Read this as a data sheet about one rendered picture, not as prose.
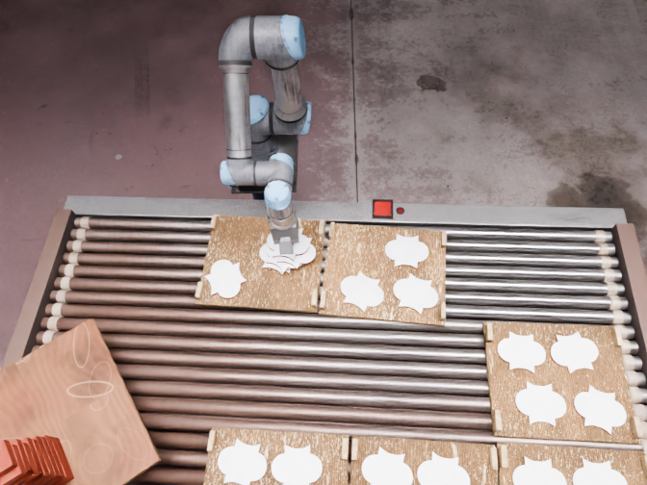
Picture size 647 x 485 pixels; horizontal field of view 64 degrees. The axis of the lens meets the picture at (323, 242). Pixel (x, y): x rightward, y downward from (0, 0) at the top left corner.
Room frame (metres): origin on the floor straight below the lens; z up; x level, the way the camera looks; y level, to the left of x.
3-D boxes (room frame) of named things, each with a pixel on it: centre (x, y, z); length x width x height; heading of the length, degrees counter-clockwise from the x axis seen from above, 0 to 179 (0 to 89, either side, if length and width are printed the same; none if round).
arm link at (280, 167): (0.97, 0.13, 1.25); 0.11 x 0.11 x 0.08; 84
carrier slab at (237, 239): (0.83, 0.22, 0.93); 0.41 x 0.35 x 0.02; 80
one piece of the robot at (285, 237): (0.84, 0.12, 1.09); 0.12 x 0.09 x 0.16; 178
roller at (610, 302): (0.70, -0.01, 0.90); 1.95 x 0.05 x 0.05; 82
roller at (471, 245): (0.90, -0.04, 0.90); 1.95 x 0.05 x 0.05; 82
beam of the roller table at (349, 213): (1.02, -0.05, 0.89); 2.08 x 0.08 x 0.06; 82
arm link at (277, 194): (0.87, 0.12, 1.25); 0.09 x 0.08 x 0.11; 174
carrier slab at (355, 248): (0.75, -0.20, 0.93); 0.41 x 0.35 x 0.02; 78
